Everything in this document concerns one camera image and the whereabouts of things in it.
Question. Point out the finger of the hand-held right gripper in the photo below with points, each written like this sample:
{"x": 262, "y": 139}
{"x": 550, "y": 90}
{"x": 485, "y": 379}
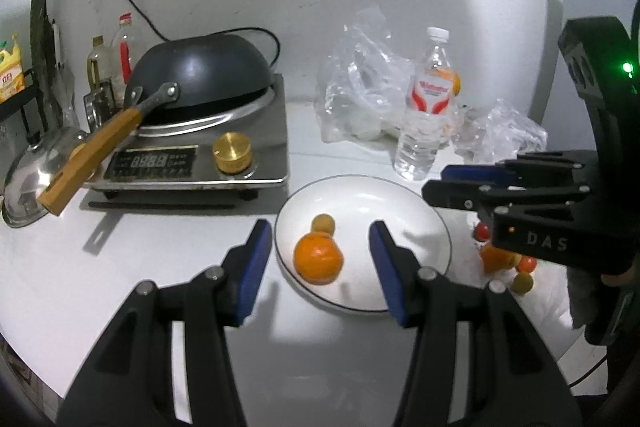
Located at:
{"x": 450, "y": 196}
{"x": 470, "y": 173}

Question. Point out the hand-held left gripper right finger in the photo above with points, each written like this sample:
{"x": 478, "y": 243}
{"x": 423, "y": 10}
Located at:
{"x": 382, "y": 257}

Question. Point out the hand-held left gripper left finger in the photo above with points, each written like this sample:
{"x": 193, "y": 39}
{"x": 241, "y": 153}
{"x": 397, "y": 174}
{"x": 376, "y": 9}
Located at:
{"x": 255, "y": 257}

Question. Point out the white plate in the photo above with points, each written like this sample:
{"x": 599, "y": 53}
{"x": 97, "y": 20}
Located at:
{"x": 415, "y": 217}

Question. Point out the small red tomato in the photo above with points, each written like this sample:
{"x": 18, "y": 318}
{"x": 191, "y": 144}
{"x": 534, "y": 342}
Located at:
{"x": 482, "y": 232}

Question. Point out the small yellow fruit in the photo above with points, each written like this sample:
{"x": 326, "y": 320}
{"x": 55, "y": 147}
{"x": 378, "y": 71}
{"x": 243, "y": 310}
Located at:
{"x": 521, "y": 283}
{"x": 323, "y": 225}

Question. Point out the person's right hand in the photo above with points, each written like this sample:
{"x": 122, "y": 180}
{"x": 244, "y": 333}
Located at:
{"x": 613, "y": 280}

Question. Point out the crumpled clear plastic bag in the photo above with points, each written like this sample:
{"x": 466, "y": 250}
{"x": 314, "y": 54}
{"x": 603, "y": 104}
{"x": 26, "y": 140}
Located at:
{"x": 505, "y": 132}

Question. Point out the clear plastic water bottle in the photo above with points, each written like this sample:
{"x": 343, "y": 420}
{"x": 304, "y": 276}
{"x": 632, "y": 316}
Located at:
{"x": 425, "y": 132}

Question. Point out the black chopstick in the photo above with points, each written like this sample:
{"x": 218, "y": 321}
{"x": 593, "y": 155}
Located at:
{"x": 160, "y": 206}

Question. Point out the steel induction cooker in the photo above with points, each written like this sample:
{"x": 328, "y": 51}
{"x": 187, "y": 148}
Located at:
{"x": 270, "y": 127}

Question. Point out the large clear plastic bag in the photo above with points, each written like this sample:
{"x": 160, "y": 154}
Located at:
{"x": 350, "y": 72}

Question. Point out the metal utensil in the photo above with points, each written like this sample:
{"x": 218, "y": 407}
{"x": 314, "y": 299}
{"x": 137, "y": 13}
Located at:
{"x": 97, "y": 107}

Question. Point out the red label bottle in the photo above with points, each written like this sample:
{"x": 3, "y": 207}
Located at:
{"x": 125, "y": 57}

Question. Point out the steel pot lid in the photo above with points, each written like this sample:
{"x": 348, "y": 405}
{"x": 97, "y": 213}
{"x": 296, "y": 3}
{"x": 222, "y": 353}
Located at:
{"x": 30, "y": 177}

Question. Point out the dark oil bottle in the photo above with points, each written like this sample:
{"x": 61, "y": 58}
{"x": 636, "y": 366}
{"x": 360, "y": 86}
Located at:
{"x": 97, "y": 67}

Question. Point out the yellow detergent bottle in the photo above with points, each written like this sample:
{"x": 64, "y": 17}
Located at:
{"x": 10, "y": 77}

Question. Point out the dark vertical pipe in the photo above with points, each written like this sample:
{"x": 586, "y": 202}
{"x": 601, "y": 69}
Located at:
{"x": 40, "y": 7}

